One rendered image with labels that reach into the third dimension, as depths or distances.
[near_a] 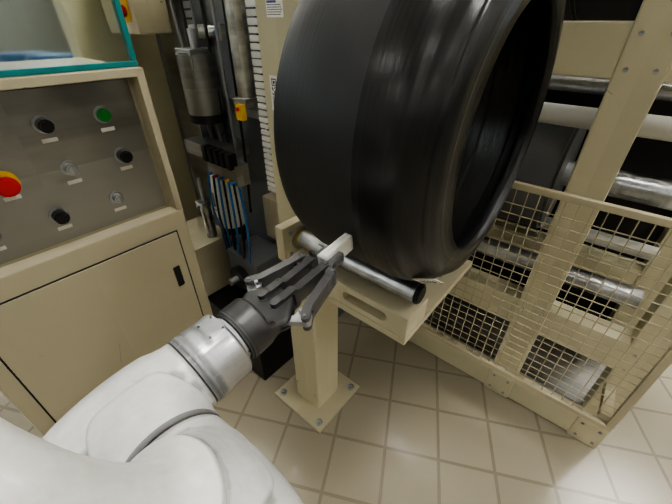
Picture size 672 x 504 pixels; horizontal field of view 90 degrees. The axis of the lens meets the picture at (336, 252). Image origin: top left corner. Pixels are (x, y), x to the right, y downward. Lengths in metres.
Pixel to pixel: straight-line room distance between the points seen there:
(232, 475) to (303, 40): 0.50
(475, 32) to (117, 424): 0.53
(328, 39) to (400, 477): 1.36
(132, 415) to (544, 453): 1.52
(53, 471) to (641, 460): 1.82
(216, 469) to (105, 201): 0.88
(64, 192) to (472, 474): 1.54
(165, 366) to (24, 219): 0.70
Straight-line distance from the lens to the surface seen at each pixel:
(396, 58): 0.44
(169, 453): 0.29
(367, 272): 0.73
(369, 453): 1.50
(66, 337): 1.14
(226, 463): 0.29
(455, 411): 1.65
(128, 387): 0.40
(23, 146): 1.00
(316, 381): 1.41
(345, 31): 0.50
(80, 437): 0.41
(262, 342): 0.44
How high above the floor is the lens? 1.36
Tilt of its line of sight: 34 degrees down
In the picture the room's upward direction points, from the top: straight up
